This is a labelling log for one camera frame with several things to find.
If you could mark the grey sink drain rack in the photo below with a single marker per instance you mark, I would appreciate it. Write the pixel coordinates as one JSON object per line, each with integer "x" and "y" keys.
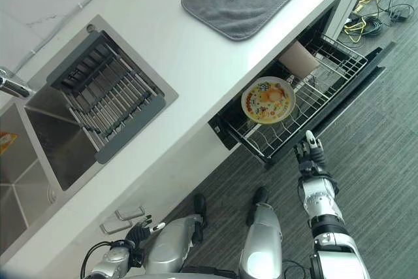
{"x": 107, "y": 96}

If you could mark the orange printed dish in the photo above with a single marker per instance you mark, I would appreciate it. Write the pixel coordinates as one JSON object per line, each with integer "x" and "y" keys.
{"x": 6, "y": 141}

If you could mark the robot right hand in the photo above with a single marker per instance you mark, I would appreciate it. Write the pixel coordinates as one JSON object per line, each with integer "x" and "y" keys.
{"x": 313, "y": 155}

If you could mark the beige cup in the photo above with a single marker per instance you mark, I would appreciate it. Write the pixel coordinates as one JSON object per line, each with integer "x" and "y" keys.
{"x": 298, "y": 60}

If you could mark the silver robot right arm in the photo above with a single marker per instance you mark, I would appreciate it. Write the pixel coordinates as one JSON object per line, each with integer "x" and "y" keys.
{"x": 330, "y": 223}

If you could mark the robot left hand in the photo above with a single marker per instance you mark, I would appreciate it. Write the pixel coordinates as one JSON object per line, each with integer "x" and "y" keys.
{"x": 139, "y": 232}

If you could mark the black dishwasher drawer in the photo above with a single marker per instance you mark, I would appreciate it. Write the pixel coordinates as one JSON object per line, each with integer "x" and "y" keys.
{"x": 326, "y": 109}

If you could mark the silver robot right leg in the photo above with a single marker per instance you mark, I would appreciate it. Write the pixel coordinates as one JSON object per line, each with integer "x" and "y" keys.
{"x": 261, "y": 236}

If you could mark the silver robot left leg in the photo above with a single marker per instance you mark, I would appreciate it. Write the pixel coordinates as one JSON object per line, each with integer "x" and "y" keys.
{"x": 178, "y": 243}

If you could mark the stainless steel sink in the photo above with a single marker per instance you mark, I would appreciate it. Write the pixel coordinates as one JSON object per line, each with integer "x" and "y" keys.
{"x": 58, "y": 135}

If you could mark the chrome faucet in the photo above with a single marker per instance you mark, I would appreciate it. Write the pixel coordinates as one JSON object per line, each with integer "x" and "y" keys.
{"x": 11, "y": 84}

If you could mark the black power adapter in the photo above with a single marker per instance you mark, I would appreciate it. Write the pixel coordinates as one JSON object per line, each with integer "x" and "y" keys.
{"x": 400, "y": 16}

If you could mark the yellow printed plate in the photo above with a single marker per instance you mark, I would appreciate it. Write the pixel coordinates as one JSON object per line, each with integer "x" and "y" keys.
{"x": 268, "y": 100}

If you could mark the silver robot leg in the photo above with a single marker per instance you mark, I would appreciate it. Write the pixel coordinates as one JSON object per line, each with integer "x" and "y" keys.
{"x": 261, "y": 236}
{"x": 178, "y": 243}

